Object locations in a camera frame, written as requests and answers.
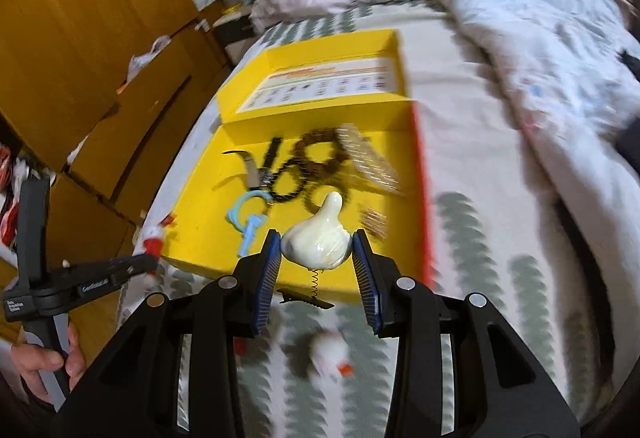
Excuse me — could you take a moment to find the yellow wooden wardrobe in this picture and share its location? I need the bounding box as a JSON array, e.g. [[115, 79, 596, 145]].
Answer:
[[0, 0, 201, 171]]

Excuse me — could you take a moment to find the black bead bracelet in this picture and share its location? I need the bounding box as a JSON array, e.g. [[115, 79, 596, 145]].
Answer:
[[265, 137, 323, 205]]

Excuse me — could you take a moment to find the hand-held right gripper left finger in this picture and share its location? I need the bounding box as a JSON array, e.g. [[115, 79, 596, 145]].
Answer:
[[55, 228, 283, 438]]

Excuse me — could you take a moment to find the person's left hand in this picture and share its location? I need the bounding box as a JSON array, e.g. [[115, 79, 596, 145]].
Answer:
[[10, 323, 88, 391]]

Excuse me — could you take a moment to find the brown bead bracelet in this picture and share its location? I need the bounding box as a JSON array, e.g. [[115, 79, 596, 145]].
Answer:
[[292, 128, 351, 179]]

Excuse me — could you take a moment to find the red white hair clip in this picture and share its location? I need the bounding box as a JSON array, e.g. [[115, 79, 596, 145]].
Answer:
[[142, 213, 179, 261]]

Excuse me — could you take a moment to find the yellow cardboard box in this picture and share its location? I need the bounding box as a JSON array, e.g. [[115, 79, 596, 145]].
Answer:
[[160, 29, 437, 305]]

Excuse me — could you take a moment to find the white plastic bag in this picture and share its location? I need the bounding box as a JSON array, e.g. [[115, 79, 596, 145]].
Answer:
[[120, 36, 172, 92]]

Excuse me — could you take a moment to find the light blue ring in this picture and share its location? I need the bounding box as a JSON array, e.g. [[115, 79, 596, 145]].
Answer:
[[226, 193, 268, 230]]

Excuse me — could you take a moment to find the yellow wooden drawer chest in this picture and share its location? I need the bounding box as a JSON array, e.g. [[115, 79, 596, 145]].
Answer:
[[50, 18, 236, 239]]

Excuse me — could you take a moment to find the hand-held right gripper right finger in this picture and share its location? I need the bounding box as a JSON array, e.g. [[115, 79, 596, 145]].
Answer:
[[351, 228, 583, 438]]

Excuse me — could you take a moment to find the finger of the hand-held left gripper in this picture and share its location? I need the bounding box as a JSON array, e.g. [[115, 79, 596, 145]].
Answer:
[[100, 253, 160, 287]]

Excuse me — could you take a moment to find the clear plastic hair comb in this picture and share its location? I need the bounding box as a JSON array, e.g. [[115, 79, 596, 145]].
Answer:
[[334, 122, 407, 195]]

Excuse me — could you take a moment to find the blue hair clip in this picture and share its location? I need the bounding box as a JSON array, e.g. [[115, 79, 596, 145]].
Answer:
[[240, 214, 264, 252]]

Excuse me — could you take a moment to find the cream duck hair clip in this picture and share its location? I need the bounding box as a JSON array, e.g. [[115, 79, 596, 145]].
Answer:
[[276, 191, 353, 311]]

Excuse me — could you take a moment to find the light blue printed quilt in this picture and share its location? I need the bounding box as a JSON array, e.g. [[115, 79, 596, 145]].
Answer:
[[404, 0, 640, 419]]

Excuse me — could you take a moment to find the leaf patterned bed sheet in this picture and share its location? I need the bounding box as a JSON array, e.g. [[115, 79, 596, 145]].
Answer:
[[117, 0, 626, 438]]

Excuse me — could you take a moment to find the white plush hair ornament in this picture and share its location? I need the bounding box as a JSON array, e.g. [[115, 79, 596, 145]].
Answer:
[[307, 330, 357, 379]]

